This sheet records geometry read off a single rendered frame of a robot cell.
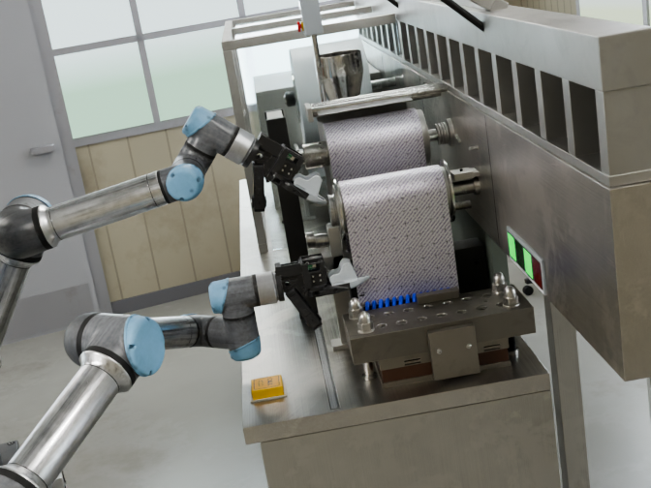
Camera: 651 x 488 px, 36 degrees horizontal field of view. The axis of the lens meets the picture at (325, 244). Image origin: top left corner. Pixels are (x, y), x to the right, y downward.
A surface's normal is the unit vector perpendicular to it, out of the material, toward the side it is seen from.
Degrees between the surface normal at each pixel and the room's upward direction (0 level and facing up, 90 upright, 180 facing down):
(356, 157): 92
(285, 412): 0
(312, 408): 0
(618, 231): 90
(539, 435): 90
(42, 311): 90
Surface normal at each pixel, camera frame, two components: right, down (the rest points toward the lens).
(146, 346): 0.90, -0.07
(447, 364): 0.08, 0.27
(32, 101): 0.31, 0.22
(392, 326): -0.15, -0.95
